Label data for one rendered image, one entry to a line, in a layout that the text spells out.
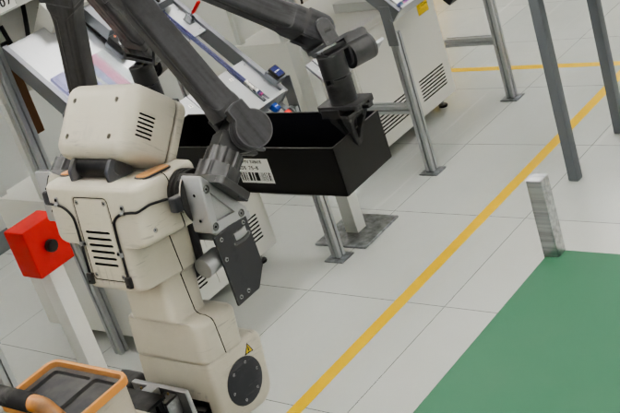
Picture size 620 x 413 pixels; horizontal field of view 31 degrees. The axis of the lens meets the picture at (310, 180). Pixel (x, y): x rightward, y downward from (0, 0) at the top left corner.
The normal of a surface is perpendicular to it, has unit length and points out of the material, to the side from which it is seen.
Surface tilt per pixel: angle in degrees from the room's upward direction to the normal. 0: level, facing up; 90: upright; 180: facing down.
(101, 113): 48
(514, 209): 0
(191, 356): 82
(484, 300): 0
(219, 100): 59
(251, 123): 70
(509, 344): 0
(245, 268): 90
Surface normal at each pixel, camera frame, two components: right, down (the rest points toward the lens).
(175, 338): -0.61, 0.35
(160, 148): 0.77, 0.03
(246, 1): 0.43, -0.11
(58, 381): -0.29, -0.88
